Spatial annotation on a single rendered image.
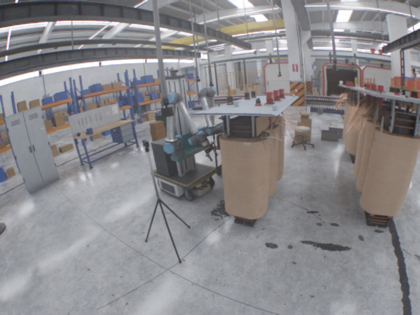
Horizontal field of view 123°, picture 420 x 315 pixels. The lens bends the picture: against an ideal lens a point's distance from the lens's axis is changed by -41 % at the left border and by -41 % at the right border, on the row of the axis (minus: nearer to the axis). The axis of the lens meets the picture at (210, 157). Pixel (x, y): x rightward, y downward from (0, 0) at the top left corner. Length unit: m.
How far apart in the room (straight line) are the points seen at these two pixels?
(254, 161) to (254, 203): 0.47
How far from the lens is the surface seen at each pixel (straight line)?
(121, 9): 8.70
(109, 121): 6.52
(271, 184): 2.45
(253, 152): 1.79
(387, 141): 2.25
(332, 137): 5.70
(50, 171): 5.56
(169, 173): 3.00
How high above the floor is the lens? 1.61
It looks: 21 degrees down
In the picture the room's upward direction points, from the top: 6 degrees counter-clockwise
